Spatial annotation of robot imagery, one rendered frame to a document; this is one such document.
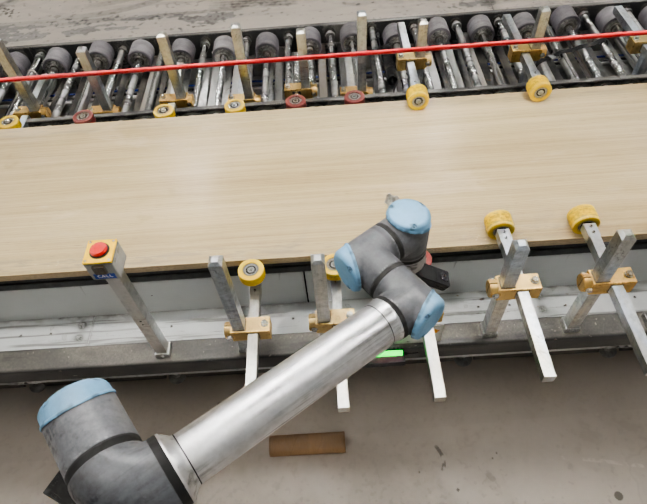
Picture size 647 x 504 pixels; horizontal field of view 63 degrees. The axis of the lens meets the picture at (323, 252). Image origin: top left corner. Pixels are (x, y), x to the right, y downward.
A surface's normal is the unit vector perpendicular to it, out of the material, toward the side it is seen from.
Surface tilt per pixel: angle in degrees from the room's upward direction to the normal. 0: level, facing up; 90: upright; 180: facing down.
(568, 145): 0
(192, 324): 0
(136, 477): 12
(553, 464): 0
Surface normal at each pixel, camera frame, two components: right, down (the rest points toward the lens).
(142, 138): -0.06, -0.61
